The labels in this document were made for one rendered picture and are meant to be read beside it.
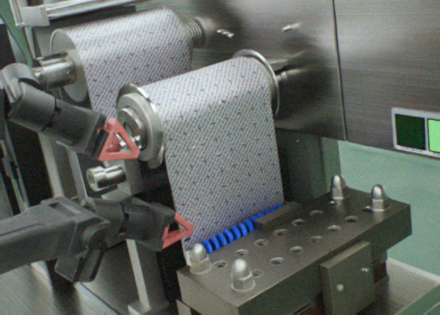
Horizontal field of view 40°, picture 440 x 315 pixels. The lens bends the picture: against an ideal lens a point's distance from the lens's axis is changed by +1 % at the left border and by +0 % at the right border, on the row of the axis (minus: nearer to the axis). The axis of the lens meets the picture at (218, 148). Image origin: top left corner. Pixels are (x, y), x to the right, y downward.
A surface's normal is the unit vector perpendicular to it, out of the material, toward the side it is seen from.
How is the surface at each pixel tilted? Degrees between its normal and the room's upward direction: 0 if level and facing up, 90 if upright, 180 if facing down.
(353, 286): 90
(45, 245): 109
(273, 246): 0
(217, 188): 90
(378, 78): 90
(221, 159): 90
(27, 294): 0
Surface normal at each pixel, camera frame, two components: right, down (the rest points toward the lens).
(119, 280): -0.16, -0.93
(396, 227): 0.60, 0.16
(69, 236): 0.86, 0.37
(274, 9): -0.78, 0.32
